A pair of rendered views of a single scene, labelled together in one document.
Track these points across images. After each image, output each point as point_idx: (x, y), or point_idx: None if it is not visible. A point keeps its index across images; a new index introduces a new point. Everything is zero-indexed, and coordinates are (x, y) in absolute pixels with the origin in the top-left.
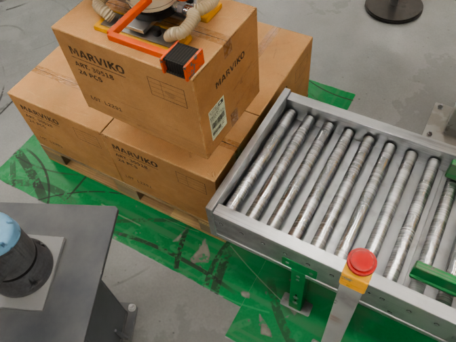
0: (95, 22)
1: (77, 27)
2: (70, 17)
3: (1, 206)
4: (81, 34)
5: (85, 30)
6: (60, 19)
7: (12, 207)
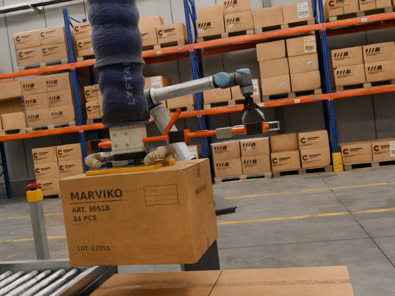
0: (178, 162)
1: (188, 160)
2: (199, 160)
3: (225, 207)
4: (183, 160)
5: (181, 161)
6: (206, 159)
7: (218, 208)
